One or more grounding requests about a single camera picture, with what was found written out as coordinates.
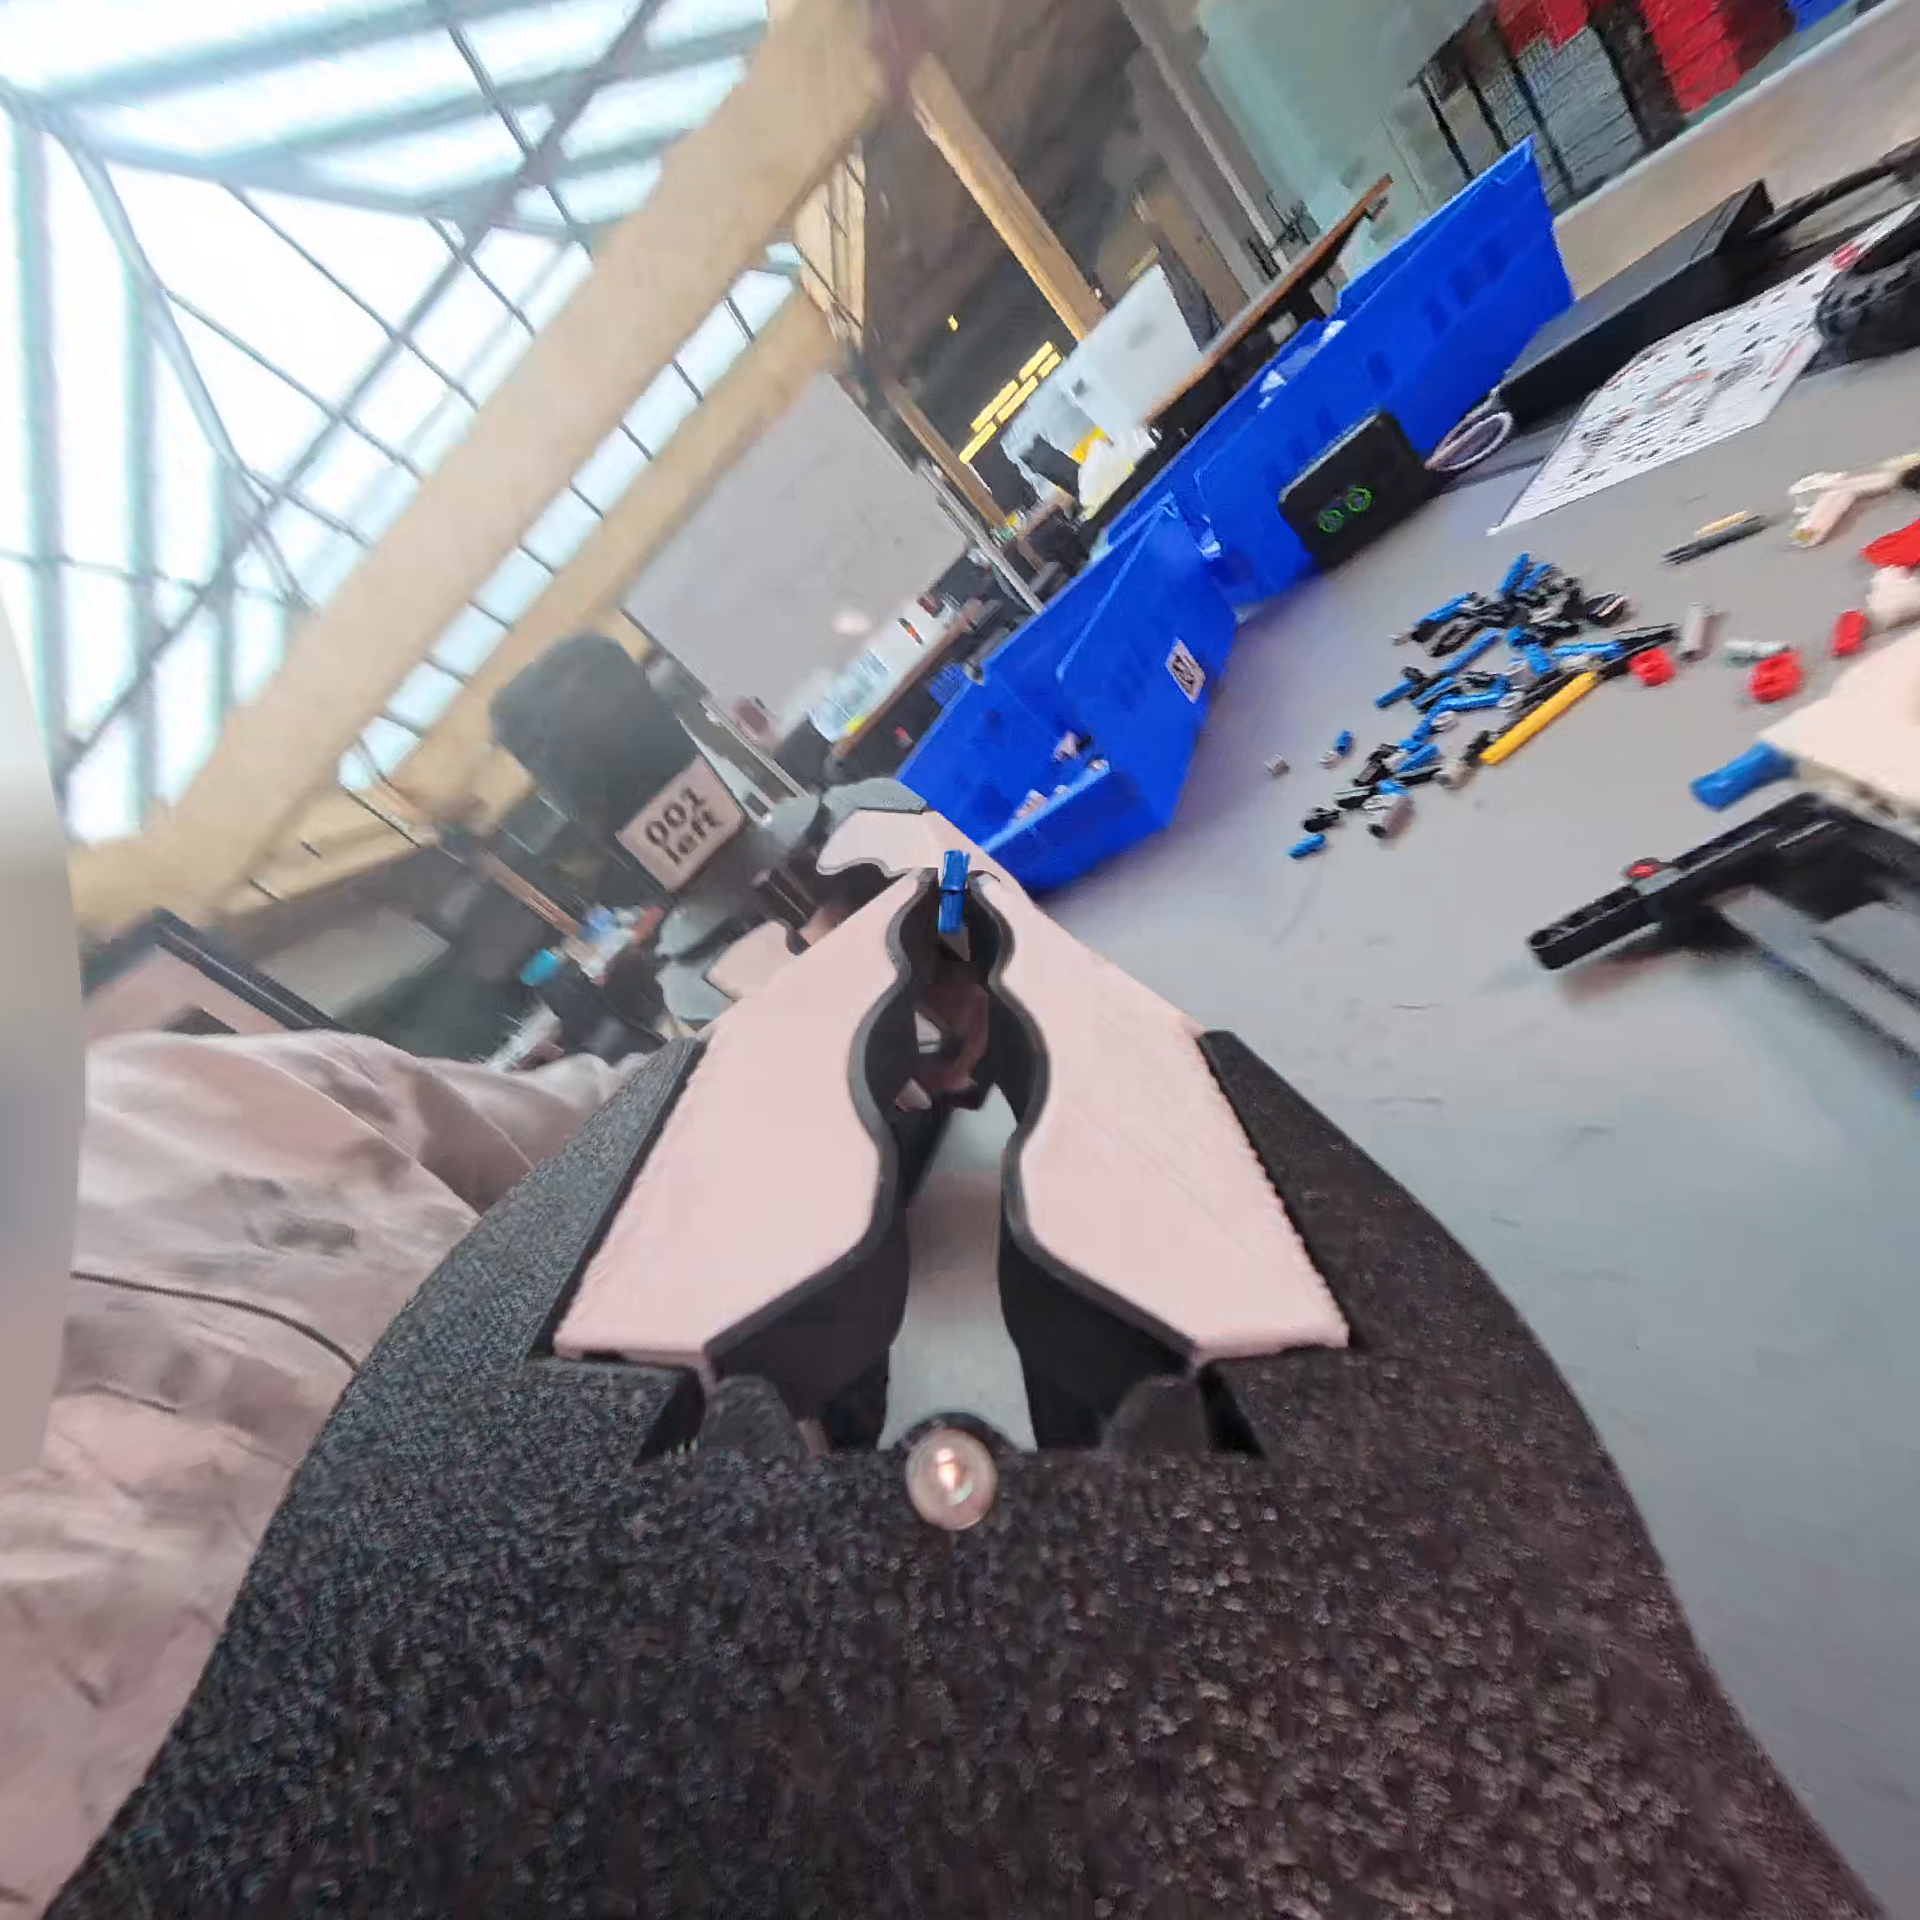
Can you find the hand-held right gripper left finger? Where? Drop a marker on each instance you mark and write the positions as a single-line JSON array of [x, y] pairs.
[[734, 1185]]

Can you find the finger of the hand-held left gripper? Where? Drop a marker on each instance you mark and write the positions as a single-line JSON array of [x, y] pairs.
[[758, 961], [886, 840]]

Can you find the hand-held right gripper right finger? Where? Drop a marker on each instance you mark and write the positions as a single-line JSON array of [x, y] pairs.
[[1156, 1185]]

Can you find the blue connector pin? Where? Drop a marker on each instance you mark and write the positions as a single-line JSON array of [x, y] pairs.
[[955, 901]]

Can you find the large blue storage bin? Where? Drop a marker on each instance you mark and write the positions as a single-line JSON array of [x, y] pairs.
[[1080, 720]]

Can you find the white toy truck model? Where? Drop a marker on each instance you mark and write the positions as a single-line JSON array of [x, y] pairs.
[[1846, 735]]

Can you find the person's left forearm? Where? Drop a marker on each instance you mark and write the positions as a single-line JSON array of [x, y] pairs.
[[452, 1109]]

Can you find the grey desk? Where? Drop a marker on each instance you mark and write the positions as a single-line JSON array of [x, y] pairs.
[[1501, 1126]]

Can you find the person's left hand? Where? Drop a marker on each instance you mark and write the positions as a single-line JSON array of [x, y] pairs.
[[943, 1049]]

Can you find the whiteboard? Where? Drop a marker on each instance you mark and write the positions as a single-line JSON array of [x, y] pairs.
[[796, 541]]

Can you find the pile of blue black pins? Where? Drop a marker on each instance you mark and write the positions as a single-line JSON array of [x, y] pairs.
[[1455, 691]]

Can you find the black power bank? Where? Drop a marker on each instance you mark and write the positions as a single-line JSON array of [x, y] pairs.
[[1350, 495]]

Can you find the plain blue storage bin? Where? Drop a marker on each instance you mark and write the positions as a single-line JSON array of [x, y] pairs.
[[1426, 301]]

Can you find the flat black box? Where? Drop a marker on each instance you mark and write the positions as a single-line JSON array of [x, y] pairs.
[[1621, 315]]

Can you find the white sticker sheet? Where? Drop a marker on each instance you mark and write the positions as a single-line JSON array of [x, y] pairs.
[[1682, 390]]

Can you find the black rubber tyre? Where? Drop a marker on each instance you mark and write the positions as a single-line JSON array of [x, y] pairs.
[[1876, 301]]

